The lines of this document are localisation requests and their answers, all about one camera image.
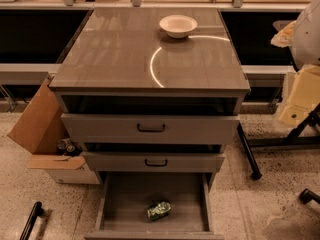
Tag grey open bottom drawer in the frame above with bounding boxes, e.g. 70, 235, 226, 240
85, 173, 224, 240

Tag black metal stand frame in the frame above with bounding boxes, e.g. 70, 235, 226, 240
237, 104, 320, 180

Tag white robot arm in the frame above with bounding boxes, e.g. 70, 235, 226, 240
279, 0, 320, 127

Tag brown cardboard box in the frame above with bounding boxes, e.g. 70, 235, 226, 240
8, 79, 100, 184

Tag cans inside cardboard box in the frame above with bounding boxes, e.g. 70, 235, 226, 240
57, 138, 82, 156

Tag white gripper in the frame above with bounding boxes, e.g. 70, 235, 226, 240
278, 65, 320, 127

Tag grey middle drawer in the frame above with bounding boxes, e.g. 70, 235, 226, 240
83, 152, 224, 173

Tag grey drawer cabinet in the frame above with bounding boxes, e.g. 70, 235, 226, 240
49, 6, 252, 188

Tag black caster bottom right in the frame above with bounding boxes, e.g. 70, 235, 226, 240
299, 189, 320, 204

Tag white ceramic bowl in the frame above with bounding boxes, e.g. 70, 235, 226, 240
159, 15, 198, 39

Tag grey top drawer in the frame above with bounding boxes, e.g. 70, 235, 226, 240
61, 113, 239, 145

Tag green soda can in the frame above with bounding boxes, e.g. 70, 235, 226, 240
147, 201, 171, 221

